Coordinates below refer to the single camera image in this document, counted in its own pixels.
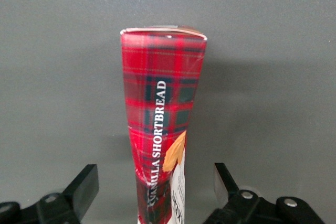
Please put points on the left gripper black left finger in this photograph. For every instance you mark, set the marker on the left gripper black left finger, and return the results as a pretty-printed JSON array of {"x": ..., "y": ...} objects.
[{"x": 84, "y": 186}]

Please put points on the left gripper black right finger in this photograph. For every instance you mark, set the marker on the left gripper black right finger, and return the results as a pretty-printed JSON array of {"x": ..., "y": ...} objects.
[{"x": 225, "y": 186}]

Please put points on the red tartan shortbread cookie box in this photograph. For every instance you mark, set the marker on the red tartan shortbread cookie box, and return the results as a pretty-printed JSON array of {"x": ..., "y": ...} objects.
[{"x": 160, "y": 98}]

